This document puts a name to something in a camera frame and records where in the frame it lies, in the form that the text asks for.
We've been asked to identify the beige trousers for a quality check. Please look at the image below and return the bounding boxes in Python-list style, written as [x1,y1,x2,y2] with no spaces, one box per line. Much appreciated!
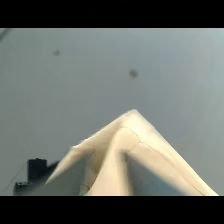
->
[44,109,219,197]

